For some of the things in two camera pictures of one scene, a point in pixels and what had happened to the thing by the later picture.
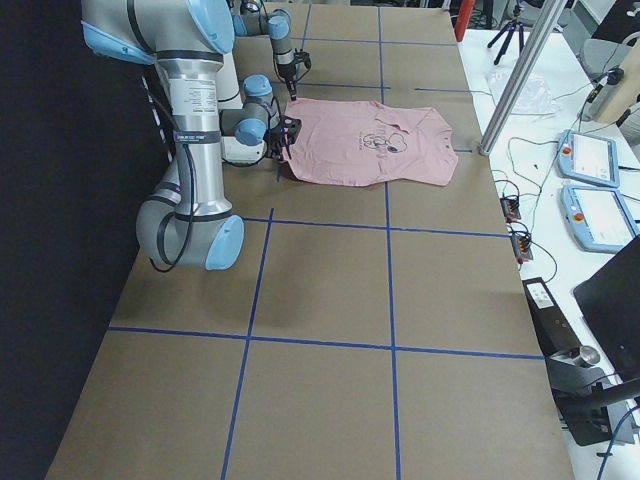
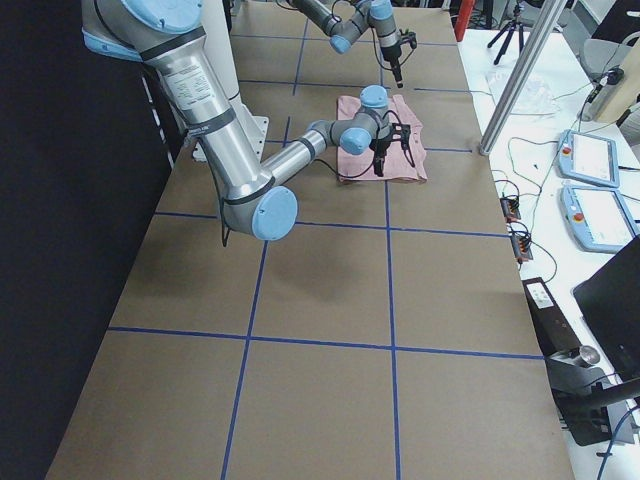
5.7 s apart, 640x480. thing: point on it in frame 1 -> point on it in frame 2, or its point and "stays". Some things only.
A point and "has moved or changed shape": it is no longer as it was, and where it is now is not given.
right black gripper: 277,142 -> 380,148
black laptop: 611,298 stays
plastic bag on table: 537,96 stays
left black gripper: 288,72 -> 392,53
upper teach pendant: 588,158 stays
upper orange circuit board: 510,208 stays
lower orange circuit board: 521,245 stays
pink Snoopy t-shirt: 344,141 has moved or changed shape
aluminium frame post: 523,76 stays
